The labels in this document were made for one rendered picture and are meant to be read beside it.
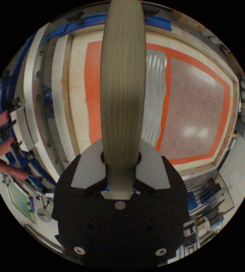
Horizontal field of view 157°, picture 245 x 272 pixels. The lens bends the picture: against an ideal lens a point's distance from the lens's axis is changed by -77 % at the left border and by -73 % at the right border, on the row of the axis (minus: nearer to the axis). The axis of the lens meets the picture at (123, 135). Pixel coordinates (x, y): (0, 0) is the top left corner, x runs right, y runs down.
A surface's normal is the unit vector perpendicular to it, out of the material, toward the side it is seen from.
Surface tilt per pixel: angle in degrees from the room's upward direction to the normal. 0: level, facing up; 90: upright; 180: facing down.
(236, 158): 90
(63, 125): 0
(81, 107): 0
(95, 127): 0
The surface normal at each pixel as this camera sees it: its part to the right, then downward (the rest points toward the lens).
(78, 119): 0.01, 0.48
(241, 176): -1.00, -0.01
